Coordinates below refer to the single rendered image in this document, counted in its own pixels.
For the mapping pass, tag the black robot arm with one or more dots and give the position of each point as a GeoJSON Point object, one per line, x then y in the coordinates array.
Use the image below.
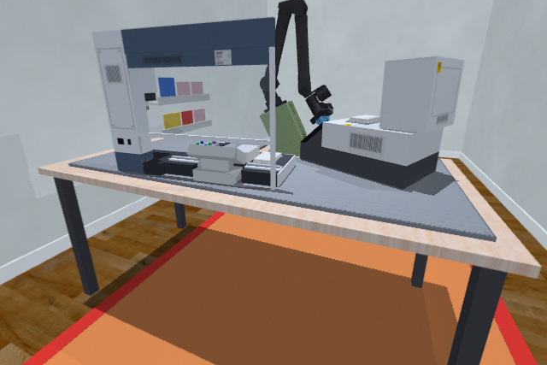
{"type": "Point", "coordinates": [301, 21]}

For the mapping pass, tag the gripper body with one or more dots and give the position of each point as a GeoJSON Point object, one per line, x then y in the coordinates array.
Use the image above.
{"type": "Point", "coordinates": [318, 112]}

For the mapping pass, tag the white lab instrument with black keypad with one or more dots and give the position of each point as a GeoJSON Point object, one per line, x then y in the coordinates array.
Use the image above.
{"type": "Point", "coordinates": [419, 97]}

